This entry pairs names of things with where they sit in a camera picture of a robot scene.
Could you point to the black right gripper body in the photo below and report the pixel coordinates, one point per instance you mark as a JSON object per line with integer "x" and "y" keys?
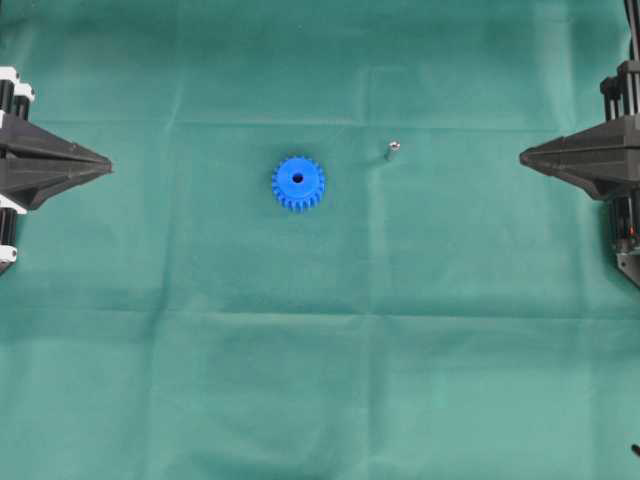
{"x": 621, "y": 99}

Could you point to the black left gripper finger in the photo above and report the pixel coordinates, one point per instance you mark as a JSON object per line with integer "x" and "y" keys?
{"x": 24, "y": 139}
{"x": 31, "y": 182}

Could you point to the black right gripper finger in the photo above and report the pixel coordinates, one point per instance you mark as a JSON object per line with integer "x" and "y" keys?
{"x": 596, "y": 188}
{"x": 605, "y": 143}

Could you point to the green table cloth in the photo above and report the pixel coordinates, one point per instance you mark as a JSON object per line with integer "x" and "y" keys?
{"x": 447, "y": 314}

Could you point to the silver metal shaft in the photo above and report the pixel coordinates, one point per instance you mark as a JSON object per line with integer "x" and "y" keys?
{"x": 392, "y": 149}

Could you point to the blue plastic gear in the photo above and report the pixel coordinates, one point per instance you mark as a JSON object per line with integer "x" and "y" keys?
{"x": 298, "y": 183}

